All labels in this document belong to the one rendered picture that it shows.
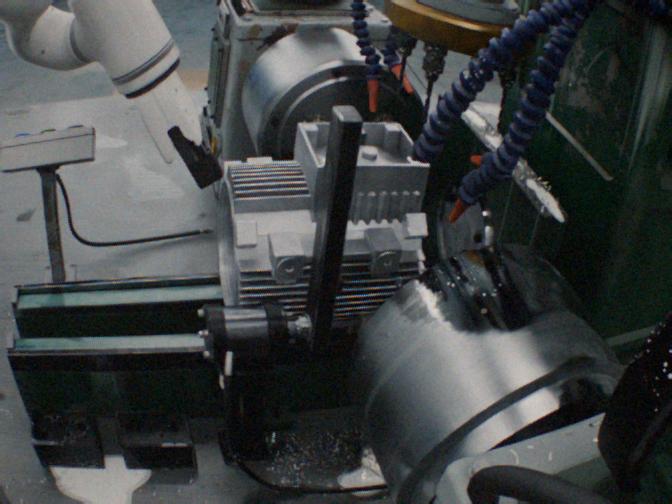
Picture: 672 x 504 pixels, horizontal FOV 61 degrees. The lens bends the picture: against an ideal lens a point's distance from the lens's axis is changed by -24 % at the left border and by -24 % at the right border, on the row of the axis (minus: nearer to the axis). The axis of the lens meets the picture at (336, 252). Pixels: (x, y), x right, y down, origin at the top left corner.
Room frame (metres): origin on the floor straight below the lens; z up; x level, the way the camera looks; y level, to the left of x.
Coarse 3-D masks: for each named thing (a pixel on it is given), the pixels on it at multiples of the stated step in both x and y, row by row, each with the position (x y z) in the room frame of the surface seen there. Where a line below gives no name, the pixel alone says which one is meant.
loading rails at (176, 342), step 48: (48, 288) 0.62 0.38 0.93; (96, 288) 0.65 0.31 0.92; (144, 288) 0.67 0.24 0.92; (192, 288) 0.69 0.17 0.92; (48, 336) 0.59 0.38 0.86; (96, 336) 0.62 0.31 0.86; (144, 336) 0.58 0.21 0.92; (192, 336) 0.60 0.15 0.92; (336, 336) 0.64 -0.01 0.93; (48, 384) 0.49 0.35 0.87; (96, 384) 0.52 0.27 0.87; (144, 384) 0.54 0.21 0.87; (192, 384) 0.57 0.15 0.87; (288, 384) 0.61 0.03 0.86; (336, 384) 0.63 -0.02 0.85
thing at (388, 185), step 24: (312, 144) 0.72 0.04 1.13; (384, 144) 0.75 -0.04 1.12; (408, 144) 0.73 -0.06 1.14; (312, 168) 0.65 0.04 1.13; (360, 168) 0.65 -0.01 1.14; (384, 168) 0.66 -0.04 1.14; (408, 168) 0.67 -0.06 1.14; (312, 192) 0.64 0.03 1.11; (360, 192) 0.65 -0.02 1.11; (384, 192) 0.66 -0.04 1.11; (408, 192) 0.67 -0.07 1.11; (312, 216) 0.64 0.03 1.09; (360, 216) 0.65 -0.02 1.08; (384, 216) 0.66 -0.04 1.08
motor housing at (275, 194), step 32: (224, 192) 0.72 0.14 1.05; (256, 192) 0.64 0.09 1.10; (288, 192) 0.65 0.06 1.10; (224, 224) 0.73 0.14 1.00; (288, 224) 0.63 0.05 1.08; (352, 224) 0.65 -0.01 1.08; (384, 224) 0.66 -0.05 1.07; (224, 256) 0.71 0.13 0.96; (256, 256) 0.60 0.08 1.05; (352, 256) 0.61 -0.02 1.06; (416, 256) 0.64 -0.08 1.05; (224, 288) 0.67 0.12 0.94; (256, 288) 0.57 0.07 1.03; (288, 288) 0.59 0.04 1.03; (352, 288) 0.61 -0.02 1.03; (384, 288) 0.63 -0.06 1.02; (352, 320) 0.62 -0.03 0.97
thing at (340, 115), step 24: (336, 120) 0.55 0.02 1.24; (360, 120) 0.54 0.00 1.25; (336, 144) 0.54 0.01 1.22; (360, 144) 0.55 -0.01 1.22; (336, 168) 0.54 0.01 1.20; (336, 192) 0.54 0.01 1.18; (336, 216) 0.54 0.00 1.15; (336, 240) 0.54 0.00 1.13; (312, 264) 0.56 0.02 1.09; (336, 264) 0.54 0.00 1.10; (312, 288) 0.55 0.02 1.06; (336, 288) 0.54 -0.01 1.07; (312, 312) 0.54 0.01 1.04; (312, 336) 0.54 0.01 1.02
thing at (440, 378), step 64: (512, 256) 0.50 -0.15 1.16; (384, 320) 0.47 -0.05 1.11; (448, 320) 0.44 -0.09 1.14; (512, 320) 0.42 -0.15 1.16; (576, 320) 0.43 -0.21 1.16; (384, 384) 0.42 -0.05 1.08; (448, 384) 0.38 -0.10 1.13; (512, 384) 0.36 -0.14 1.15; (576, 384) 0.36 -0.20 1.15; (384, 448) 0.37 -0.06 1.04; (448, 448) 0.33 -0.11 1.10
